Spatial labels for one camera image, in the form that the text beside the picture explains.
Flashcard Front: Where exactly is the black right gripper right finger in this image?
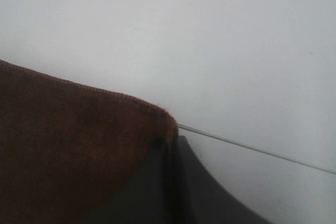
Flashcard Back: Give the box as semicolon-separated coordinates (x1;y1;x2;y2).
173;136;268;223

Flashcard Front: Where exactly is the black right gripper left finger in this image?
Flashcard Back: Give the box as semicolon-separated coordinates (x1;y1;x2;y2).
79;140;172;223

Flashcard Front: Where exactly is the brown towel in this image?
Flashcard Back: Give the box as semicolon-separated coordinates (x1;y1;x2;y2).
1;61;178;223

